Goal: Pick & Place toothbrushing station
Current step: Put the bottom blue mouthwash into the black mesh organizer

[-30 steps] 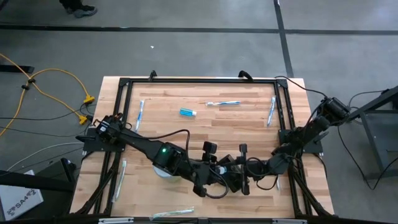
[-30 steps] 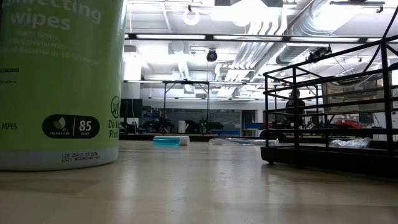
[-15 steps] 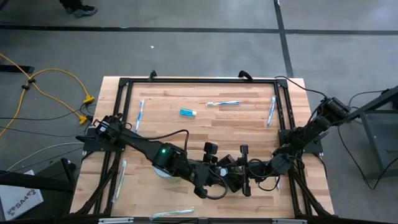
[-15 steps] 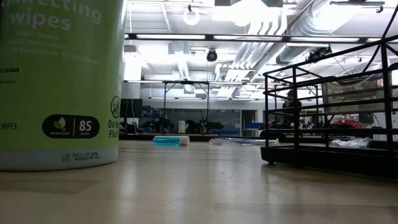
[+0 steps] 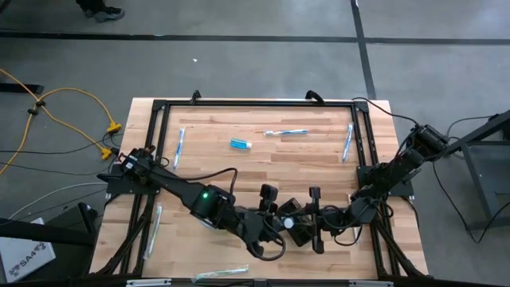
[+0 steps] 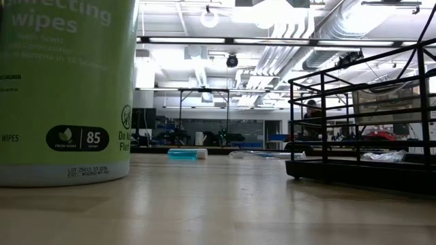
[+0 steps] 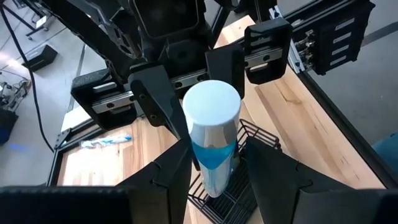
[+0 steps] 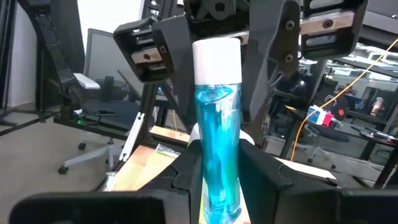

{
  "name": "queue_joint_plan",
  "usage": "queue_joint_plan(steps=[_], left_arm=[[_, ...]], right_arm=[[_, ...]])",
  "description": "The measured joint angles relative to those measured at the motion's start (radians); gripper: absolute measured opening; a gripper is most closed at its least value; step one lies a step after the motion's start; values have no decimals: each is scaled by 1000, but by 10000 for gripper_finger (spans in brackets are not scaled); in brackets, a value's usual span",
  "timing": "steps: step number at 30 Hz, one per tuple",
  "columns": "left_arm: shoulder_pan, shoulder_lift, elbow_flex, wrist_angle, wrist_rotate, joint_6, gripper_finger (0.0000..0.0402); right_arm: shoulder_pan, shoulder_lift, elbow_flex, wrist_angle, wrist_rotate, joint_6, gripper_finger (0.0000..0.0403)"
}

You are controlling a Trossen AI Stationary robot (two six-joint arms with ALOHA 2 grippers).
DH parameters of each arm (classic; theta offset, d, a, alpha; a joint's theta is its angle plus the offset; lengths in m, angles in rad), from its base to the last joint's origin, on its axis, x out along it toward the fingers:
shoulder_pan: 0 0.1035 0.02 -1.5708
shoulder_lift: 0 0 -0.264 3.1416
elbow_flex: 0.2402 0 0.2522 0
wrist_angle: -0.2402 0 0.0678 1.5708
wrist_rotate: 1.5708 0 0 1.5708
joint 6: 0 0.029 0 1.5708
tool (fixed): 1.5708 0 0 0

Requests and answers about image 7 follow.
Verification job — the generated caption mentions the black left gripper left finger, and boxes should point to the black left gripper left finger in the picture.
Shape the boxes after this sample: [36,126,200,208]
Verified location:
[0,139,193,224]

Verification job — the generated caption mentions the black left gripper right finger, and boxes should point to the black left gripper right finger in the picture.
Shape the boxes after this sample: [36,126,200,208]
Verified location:
[244,136,398,224]

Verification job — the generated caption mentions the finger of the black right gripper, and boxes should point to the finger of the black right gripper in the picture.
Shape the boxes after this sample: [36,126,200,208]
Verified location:
[128,64,200,172]
[204,43,246,100]

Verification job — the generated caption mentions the blue toothbrush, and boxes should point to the blue toothbrush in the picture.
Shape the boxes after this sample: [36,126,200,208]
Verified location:
[80,133,134,149]

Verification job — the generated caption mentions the blue mouthwash bottle white cap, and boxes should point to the blue mouthwash bottle white cap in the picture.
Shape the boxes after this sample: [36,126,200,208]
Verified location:
[182,80,243,199]

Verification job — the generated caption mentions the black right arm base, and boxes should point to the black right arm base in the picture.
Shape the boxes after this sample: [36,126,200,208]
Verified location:
[285,0,376,76]

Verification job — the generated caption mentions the black floor box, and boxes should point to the black floor box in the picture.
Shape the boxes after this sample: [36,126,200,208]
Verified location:
[21,44,58,73]

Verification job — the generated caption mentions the blue floor object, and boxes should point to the blue floor object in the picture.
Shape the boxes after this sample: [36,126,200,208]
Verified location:
[371,132,398,175]

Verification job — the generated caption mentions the black floor bin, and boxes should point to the black floor bin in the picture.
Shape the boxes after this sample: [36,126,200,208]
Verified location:
[0,107,19,146]

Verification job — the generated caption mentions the black floor cable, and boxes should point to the black floor cable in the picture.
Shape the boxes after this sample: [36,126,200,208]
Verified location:
[0,6,56,154]

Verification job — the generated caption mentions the black aluminium table frame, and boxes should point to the black aluminium table frame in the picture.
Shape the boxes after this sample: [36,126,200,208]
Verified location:
[46,0,398,190]

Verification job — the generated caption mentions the black wire caddy basket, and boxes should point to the black wire caddy basket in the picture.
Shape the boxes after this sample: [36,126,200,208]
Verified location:
[187,118,283,224]

